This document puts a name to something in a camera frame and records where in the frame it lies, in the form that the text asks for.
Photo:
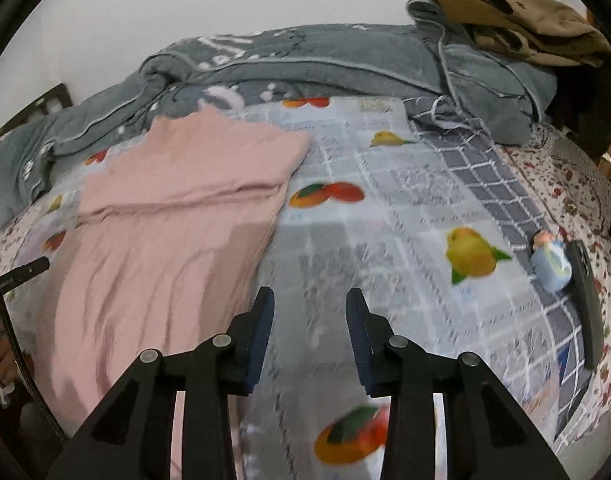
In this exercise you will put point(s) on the grey quilt with white print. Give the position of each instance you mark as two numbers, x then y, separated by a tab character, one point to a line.
345	65

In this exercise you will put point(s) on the fruit print blanket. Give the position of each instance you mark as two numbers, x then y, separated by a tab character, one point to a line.
385	240

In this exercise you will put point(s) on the grey checked sheet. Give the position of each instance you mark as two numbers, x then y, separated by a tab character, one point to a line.
485	180

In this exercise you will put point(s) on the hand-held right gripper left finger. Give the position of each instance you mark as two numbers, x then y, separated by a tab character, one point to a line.
262	332

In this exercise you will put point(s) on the person's left hand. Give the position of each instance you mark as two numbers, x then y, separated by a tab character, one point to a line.
5	360

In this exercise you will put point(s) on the black remote control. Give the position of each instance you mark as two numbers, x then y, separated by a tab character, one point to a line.
585	300

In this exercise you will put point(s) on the dark wooden headboard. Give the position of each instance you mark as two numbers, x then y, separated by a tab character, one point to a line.
35	107

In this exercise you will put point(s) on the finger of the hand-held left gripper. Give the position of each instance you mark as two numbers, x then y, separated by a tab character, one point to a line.
27	269

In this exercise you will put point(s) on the dark wooden furniture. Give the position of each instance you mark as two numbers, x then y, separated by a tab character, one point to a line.
593	105

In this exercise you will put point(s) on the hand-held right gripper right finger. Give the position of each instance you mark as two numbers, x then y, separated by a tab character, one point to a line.
358	335

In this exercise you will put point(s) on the pink knit sweater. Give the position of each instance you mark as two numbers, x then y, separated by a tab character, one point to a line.
175	220

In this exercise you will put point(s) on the small blue baby doll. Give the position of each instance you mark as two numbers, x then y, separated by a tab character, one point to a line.
549	262

